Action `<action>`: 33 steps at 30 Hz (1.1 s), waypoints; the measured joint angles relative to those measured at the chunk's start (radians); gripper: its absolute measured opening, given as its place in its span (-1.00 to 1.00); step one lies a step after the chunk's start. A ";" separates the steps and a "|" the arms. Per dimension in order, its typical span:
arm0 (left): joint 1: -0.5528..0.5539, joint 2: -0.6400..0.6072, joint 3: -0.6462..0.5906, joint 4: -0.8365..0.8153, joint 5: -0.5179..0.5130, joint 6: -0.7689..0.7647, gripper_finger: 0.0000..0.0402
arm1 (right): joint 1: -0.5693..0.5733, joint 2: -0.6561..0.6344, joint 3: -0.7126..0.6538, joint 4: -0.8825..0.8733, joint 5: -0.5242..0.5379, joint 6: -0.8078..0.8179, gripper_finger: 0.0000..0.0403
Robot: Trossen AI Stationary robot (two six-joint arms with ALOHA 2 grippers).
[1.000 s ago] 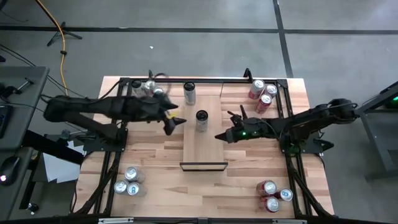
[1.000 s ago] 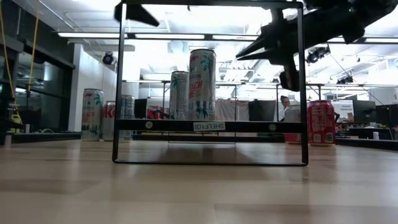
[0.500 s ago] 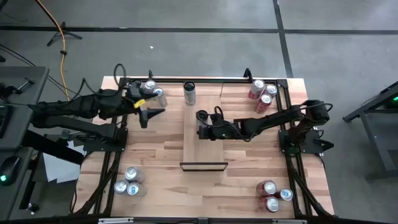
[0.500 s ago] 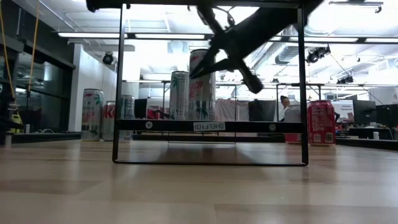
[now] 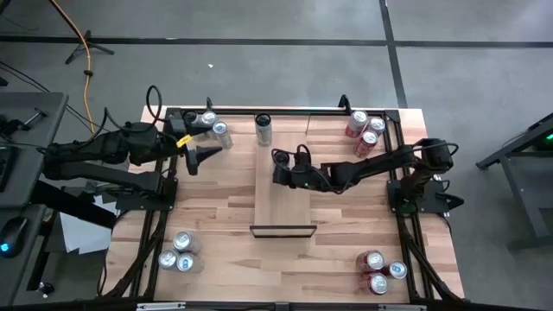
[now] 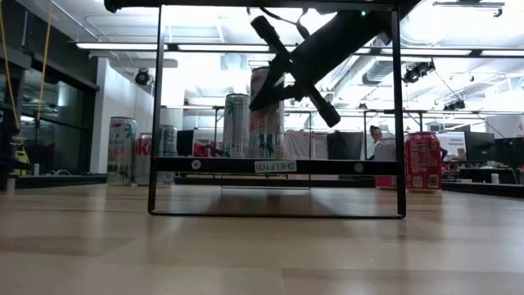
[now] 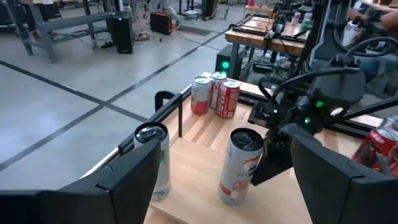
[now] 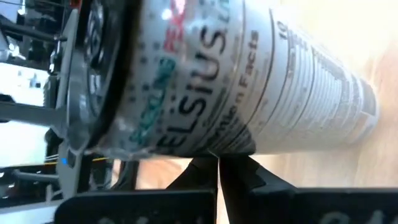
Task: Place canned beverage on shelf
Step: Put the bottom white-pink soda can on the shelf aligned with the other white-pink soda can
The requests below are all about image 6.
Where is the silver Diet Coke can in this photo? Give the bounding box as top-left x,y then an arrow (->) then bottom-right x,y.
133,132 -> 153,186

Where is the blue silver energy drink can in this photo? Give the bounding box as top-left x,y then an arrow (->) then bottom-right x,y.
157,124 -> 179,184

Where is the black fabric panel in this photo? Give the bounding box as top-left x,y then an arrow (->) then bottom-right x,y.
327,130 -> 365,161

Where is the white cloth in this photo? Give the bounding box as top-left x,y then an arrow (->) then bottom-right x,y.
285,129 -> 328,160

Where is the round black ceiling spotlight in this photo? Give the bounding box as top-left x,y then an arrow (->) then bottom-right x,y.
133,68 -> 151,86

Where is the red Coca-Cola can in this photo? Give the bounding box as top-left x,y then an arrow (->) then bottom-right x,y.
404,131 -> 444,193

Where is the black aluminium rig frame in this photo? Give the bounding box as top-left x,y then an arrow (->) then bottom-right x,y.
14,174 -> 524,201

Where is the black track light cluster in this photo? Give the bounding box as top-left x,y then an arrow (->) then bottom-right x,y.
403,60 -> 437,85
442,99 -> 467,112

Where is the black computer monitor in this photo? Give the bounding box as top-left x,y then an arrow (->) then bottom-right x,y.
464,130 -> 496,163
176,129 -> 196,157
494,137 -> 524,169

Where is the yellow green device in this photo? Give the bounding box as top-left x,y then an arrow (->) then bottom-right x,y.
13,147 -> 30,176

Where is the person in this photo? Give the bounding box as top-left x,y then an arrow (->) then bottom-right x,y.
367,125 -> 386,161

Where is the grey ceiling rail fixture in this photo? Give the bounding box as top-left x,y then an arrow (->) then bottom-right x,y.
432,1 -> 505,18

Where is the ceiling light strip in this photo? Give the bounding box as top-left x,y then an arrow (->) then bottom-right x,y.
69,40 -> 524,59

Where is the orange extension cable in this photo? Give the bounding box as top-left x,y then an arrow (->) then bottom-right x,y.
0,0 -> 54,136

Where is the white Celsius can black lid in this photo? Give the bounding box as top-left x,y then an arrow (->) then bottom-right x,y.
249,66 -> 286,160
223,93 -> 251,160
106,116 -> 138,187

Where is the red patterned banner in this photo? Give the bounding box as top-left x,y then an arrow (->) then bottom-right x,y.
192,138 -> 224,159

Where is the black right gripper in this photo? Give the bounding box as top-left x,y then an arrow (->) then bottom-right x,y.
249,11 -> 382,128

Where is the white shelf label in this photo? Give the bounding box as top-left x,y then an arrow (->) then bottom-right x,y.
254,160 -> 297,174

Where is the wooden shelf with black frame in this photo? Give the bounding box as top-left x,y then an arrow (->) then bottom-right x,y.
147,0 -> 407,220

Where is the white can with red base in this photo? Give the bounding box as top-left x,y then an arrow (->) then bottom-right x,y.
373,137 -> 398,191

